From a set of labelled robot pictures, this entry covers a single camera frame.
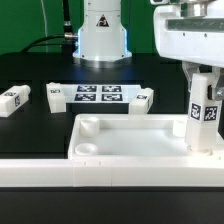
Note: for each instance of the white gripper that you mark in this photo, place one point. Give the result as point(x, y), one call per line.
point(193, 40)

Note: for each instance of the white desk top tray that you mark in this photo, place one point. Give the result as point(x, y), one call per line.
point(125, 135)

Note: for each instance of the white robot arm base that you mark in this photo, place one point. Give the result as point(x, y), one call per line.
point(102, 39)

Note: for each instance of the white tag mat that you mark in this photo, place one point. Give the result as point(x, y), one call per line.
point(94, 93)

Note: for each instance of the white front fence bar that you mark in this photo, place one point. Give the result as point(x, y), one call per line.
point(111, 172)

